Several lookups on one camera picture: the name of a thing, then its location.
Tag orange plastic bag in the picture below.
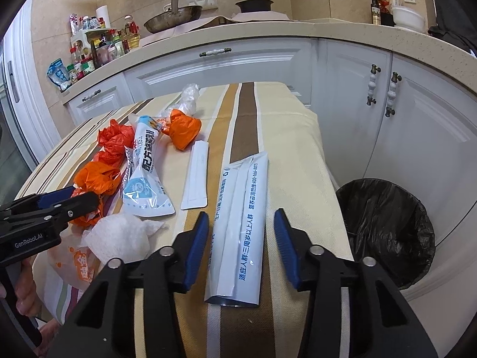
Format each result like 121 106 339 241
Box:
162 109 202 151
72 161 121 229

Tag white blue printed snack bag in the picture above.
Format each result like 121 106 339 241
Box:
122 115 175 217

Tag long white blue pouch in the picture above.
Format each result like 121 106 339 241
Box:
205 152 268 307

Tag black lined trash bin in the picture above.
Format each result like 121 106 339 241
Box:
335 178 436 289

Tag person's left hand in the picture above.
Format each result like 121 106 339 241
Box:
15 259 61 357

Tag clear bag orange print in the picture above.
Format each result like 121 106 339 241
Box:
47 232 100 291

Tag crumpled white tissue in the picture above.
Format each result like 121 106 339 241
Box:
81 212 164 265

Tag red plastic bag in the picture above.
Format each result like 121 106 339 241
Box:
93 119 135 168

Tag blue white snack packet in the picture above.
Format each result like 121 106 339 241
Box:
46 58 72 92

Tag narrow white paper sleeve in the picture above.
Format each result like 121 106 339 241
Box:
180 141 209 210

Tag white spice rack with bottles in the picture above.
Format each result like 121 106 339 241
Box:
67 14 135 83

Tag crumpled clear plastic bag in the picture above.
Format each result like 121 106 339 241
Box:
159 83 200 118

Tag yellow cooking oil bottle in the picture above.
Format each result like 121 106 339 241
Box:
124 15 141 50

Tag paper towel roll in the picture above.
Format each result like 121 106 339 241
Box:
95 5 111 28

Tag metal wok pan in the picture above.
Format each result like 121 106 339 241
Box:
144 0 202 34

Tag white cabinet drawer front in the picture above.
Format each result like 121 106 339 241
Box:
125 37 315 106

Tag black clay pot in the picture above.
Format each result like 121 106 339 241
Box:
235 0 274 13

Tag white stacked bowls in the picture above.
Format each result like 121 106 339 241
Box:
391 6 426 33

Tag dark sauce bottle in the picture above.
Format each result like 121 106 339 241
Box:
370 0 381 25

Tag dark hanging cloth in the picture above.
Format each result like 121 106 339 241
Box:
428 0 476 57

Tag drawer handle left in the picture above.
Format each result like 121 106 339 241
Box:
82 89 101 102

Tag drawer handle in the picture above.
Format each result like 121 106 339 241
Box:
82 89 101 102
199 47 232 57

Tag cabinet door handle right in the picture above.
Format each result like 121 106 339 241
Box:
385 71 402 118

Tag cabinet door handle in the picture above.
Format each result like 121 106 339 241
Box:
385 71 402 118
366 64 381 106

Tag drawer handle centre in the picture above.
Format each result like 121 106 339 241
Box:
199 47 232 57

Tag cabinet door handle left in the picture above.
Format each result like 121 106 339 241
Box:
366 64 381 106

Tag white double wall socket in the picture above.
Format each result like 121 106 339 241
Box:
186 0 218 10

